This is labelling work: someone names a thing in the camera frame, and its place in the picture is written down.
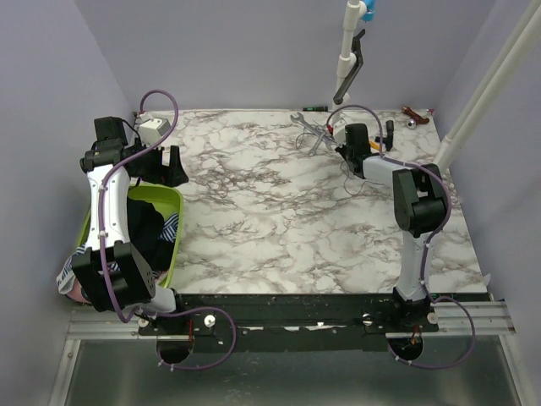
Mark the blue white striped garment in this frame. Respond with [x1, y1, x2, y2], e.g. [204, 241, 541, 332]
[56, 213, 180, 295]

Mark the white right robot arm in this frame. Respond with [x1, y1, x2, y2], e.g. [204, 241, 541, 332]
[337, 123, 450, 332]

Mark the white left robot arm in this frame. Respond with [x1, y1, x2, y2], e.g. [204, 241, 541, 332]
[58, 117, 189, 334]

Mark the lime green laundry basket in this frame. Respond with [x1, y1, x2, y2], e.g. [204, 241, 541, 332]
[57, 186, 181, 311]

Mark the black T-shaped tool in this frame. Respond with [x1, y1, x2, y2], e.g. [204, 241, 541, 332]
[383, 120, 395, 151]

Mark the green black precision screwdriver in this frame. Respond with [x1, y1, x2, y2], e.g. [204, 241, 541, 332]
[302, 106, 329, 112]

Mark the black garment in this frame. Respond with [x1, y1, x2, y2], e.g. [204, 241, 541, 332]
[127, 198, 175, 278]

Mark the chrome combination wrench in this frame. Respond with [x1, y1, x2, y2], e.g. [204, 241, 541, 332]
[290, 112, 321, 136]

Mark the white PVC pipe stand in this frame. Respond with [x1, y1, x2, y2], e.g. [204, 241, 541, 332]
[332, 0, 376, 106]

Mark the pink patterned garment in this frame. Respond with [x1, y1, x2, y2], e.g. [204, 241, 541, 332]
[67, 281, 91, 305]

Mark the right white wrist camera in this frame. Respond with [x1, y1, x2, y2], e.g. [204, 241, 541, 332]
[326, 122, 347, 146]

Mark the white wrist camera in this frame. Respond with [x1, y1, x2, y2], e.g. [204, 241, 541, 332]
[138, 118, 171, 146]
[326, 122, 347, 146]

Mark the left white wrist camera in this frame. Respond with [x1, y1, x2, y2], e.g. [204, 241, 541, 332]
[138, 118, 171, 146]

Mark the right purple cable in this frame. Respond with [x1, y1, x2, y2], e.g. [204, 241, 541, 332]
[325, 104, 477, 369]

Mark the purple cable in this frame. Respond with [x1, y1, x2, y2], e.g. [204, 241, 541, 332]
[99, 89, 238, 373]
[325, 104, 477, 369]

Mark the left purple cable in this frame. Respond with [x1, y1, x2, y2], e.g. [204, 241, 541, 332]
[99, 89, 238, 373]

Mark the aluminium frame rail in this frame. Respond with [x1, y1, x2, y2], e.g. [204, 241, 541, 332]
[65, 306, 161, 341]

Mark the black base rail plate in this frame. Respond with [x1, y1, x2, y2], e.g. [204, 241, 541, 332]
[139, 294, 439, 353]

